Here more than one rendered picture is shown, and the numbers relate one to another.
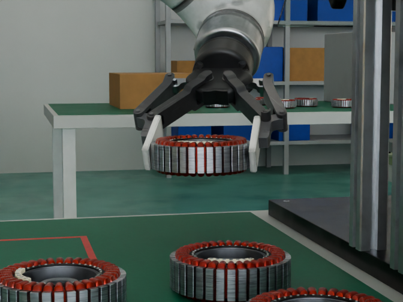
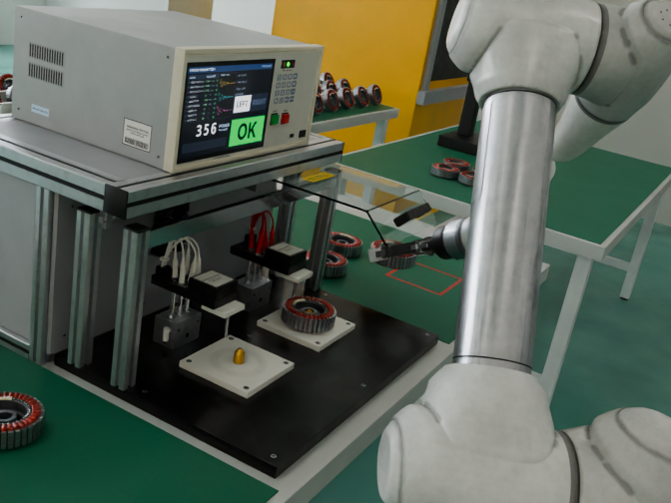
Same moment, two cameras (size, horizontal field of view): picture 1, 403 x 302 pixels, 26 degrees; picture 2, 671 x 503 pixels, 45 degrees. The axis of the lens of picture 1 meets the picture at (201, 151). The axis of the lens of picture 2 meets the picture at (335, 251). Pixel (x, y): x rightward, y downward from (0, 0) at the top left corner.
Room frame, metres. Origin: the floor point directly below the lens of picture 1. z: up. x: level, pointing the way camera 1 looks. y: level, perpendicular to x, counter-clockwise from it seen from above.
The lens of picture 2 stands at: (2.00, -1.51, 1.51)
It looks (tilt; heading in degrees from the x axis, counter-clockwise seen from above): 20 degrees down; 129
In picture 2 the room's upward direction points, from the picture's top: 10 degrees clockwise
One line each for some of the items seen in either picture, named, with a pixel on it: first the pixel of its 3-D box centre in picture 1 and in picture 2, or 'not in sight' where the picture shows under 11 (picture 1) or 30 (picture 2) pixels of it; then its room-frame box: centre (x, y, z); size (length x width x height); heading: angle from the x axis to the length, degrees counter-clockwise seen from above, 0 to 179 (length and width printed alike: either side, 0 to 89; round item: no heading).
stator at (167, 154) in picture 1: (201, 154); (392, 253); (0.97, 0.00, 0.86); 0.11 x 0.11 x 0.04
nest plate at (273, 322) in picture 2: not in sight; (307, 324); (1.03, -0.33, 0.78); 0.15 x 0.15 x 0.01; 13
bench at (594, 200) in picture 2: not in sight; (507, 242); (0.34, 1.82, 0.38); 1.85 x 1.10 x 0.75; 103
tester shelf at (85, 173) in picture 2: not in sight; (164, 143); (0.74, -0.52, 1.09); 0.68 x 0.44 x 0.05; 103
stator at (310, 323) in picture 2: not in sight; (309, 313); (1.03, -0.33, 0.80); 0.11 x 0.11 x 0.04
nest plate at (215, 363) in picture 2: not in sight; (238, 364); (1.08, -0.57, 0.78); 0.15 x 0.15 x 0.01; 13
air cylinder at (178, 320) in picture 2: not in sight; (177, 326); (0.94, -0.60, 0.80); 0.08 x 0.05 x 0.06; 103
